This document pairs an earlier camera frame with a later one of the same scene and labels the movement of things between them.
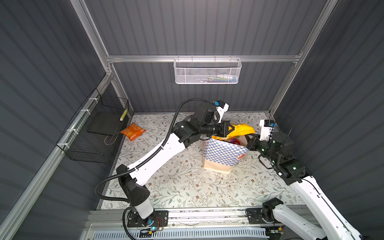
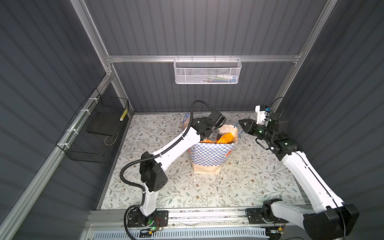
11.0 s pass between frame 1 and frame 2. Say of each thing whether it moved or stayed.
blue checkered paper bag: moved
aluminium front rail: stayed
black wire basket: stayed
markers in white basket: stayed
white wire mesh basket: stayed
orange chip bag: moved
